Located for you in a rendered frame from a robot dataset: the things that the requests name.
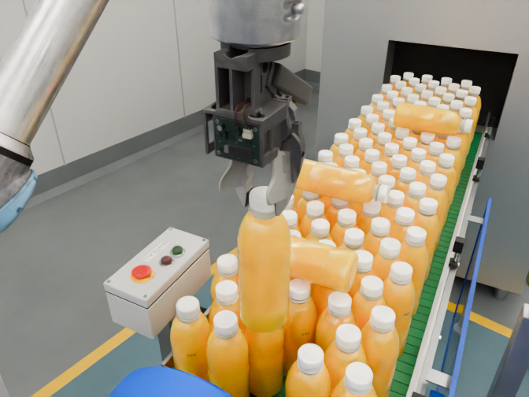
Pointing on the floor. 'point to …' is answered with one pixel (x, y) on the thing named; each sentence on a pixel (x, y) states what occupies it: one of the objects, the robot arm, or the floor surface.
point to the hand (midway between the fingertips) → (264, 198)
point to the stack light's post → (513, 360)
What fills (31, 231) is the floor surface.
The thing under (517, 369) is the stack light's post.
